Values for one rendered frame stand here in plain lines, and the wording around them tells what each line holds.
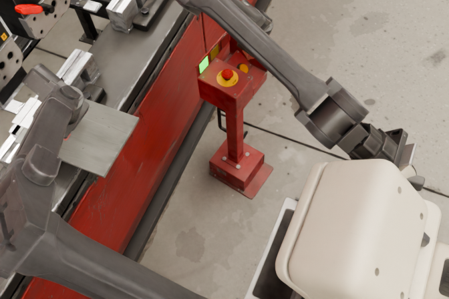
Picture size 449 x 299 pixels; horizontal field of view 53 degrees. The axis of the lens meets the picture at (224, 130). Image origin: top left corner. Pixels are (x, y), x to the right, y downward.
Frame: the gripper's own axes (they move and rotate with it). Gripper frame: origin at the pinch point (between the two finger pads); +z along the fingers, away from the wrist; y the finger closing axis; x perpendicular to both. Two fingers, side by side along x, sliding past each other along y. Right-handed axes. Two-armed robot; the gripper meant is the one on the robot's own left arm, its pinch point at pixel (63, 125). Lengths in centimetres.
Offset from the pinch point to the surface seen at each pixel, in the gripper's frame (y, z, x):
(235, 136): -47, 45, 53
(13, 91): 0.4, -3.3, -13.7
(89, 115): -5.6, -0.7, 4.0
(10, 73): -0.2, -12.3, -14.6
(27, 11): -10.0, -23.8, -16.8
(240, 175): -42, 65, 68
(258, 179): -48, 72, 79
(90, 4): -39.8, 9.3, -15.6
